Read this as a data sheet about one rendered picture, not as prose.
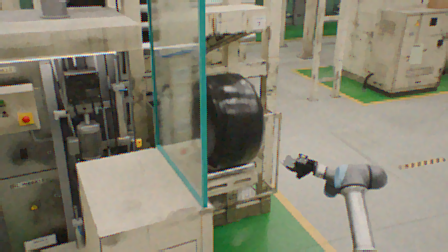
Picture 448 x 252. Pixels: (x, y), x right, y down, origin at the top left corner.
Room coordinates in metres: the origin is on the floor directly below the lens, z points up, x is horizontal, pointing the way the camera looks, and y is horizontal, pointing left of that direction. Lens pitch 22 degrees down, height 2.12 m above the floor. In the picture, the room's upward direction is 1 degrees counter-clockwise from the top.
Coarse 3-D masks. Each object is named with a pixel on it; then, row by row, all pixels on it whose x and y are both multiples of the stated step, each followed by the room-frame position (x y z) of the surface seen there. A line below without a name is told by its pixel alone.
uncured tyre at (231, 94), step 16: (208, 80) 2.22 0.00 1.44; (224, 80) 2.21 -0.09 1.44; (240, 80) 2.23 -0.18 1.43; (208, 96) 2.14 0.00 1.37; (224, 96) 2.09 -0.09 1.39; (240, 96) 2.12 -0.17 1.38; (256, 96) 2.16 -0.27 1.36; (208, 112) 2.52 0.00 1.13; (224, 112) 2.03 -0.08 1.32; (240, 112) 2.05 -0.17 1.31; (256, 112) 2.08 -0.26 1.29; (208, 128) 2.48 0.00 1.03; (224, 128) 2.00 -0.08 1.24; (240, 128) 2.02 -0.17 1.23; (256, 128) 2.05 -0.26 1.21; (208, 144) 2.40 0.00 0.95; (224, 144) 2.00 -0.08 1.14; (240, 144) 2.01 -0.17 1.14; (256, 144) 2.06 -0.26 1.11; (208, 160) 2.14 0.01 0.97; (224, 160) 2.03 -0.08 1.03; (240, 160) 2.07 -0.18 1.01
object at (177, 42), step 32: (160, 0) 1.58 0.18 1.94; (192, 0) 1.29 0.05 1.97; (160, 32) 1.60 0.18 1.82; (192, 32) 1.29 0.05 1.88; (160, 64) 1.62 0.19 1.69; (192, 64) 1.30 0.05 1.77; (160, 96) 1.64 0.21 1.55; (192, 96) 1.31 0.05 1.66; (160, 128) 1.67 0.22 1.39; (192, 128) 1.31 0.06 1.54; (192, 160) 1.32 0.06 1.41; (192, 192) 1.31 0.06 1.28
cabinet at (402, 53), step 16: (384, 16) 6.26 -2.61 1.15; (400, 16) 5.98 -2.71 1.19; (416, 16) 5.96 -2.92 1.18; (432, 16) 6.05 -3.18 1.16; (384, 32) 6.21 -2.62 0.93; (400, 32) 5.93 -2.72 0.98; (416, 32) 5.98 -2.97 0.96; (432, 32) 6.07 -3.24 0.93; (384, 48) 6.16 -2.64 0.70; (400, 48) 5.91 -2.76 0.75; (416, 48) 6.00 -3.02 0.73; (432, 48) 6.09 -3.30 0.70; (384, 64) 6.11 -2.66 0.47; (400, 64) 5.92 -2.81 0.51; (416, 64) 6.02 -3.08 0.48; (432, 64) 6.12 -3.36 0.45; (368, 80) 6.37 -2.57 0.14; (384, 80) 6.06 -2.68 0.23; (400, 80) 5.94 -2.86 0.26; (416, 80) 6.04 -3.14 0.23; (432, 80) 6.14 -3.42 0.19
